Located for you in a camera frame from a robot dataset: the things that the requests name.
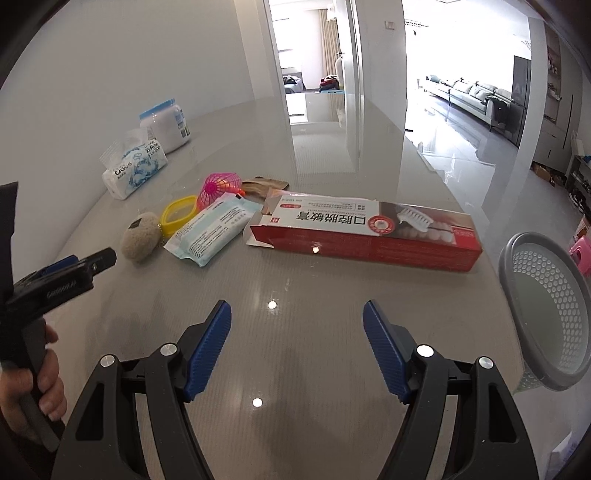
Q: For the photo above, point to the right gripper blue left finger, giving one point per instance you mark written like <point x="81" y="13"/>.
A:
<point x="206" y="341"/>

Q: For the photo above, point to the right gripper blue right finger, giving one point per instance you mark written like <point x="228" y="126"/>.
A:
<point x="392" y="348"/>

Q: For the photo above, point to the light blue wipes packet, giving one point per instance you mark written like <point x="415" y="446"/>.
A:
<point x="206" y="234"/>

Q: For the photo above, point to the red white toothpaste box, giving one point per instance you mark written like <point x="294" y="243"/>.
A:
<point x="367" y="230"/>

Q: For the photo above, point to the yellow square container lid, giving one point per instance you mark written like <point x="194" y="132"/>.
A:
<point x="177" y="214"/>

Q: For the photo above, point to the pink plastic shuttlecock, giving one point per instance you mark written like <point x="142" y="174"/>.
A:
<point x="216" y="185"/>

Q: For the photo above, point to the brown paper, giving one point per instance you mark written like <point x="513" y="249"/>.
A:
<point x="260" y="186"/>

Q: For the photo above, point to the grey mesh trash basket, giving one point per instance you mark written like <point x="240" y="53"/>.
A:
<point x="550" y="303"/>

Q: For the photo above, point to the person's left hand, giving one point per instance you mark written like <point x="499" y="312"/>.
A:
<point x="16" y="383"/>

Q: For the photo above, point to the beige fluffy plush pouch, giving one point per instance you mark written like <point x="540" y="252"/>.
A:
<point x="141" y="237"/>

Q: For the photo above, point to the white blue tissue pack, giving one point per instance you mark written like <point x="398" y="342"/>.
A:
<point x="131" y="162"/>

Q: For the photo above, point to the pink plastic stool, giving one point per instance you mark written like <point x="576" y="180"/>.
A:
<point x="580" y="253"/>

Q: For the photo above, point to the white jar blue lid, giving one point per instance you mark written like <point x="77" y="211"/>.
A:
<point x="166" y="123"/>

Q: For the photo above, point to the grey sofa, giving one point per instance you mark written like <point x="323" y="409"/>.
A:
<point x="487" y="103"/>

